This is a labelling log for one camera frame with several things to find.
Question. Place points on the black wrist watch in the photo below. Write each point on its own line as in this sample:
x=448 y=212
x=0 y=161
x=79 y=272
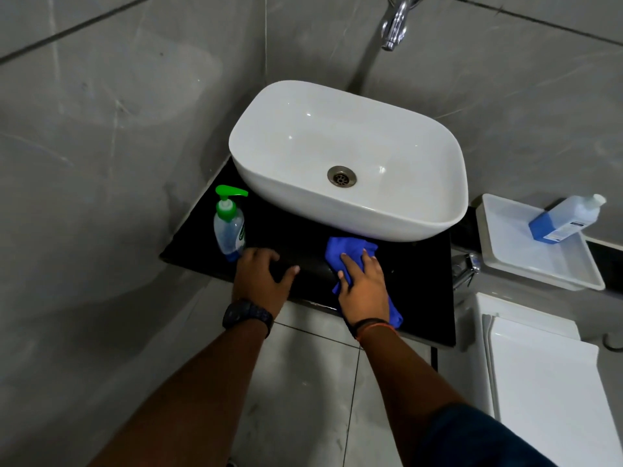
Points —
x=246 y=313

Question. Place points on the blue bottle with white cap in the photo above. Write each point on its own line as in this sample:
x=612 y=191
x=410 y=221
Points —
x=559 y=222

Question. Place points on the person's left thumb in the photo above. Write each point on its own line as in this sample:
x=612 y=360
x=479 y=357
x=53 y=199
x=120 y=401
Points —
x=288 y=276

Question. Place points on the metal sink drain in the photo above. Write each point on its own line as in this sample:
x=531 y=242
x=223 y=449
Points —
x=341 y=176

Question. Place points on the green pump soap bottle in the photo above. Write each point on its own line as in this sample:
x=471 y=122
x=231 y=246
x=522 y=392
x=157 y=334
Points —
x=228 y=228

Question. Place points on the orange wrist thread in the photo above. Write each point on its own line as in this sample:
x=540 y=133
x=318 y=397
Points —
x=375 y=327

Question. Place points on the person's right thumb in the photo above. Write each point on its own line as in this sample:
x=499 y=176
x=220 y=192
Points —
x=343 y=283

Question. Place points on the chrome water valve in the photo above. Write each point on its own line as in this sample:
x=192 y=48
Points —
x=465 y=269

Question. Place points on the dark blue clothing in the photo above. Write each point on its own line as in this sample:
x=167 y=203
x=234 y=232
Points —
x=477 y=442

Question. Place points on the black wrist band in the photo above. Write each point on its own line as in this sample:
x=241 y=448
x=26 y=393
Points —
x=367 y=322

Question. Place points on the blue cleaning cloth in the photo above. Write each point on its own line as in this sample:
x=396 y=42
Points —
x=343 y=250

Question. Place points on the white toilet cistern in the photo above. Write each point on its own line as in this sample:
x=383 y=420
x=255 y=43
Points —
x=516 y=311

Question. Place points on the person's right middle finger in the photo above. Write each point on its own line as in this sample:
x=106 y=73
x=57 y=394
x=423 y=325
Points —
x=370 y=260

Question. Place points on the person's right forearm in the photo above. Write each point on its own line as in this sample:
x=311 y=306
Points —
x=404 y=384

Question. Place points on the person's left forearm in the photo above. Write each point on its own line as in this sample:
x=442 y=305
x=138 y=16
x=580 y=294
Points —
x=194 y=398

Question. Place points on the white ceramic sink basin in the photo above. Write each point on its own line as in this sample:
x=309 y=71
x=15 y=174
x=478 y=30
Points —
x=301 y=136

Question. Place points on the person's right hand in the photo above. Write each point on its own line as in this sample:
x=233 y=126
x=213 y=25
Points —
x=364 y=296

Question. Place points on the person's left hand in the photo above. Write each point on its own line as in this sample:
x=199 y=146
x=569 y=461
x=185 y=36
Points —
x=255 y=284

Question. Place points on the white plastic tray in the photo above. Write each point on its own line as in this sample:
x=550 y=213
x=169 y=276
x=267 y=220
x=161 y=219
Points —
x=521 y=257

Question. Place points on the chrome wall faucet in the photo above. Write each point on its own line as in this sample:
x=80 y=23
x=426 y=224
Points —
x=395 y=24

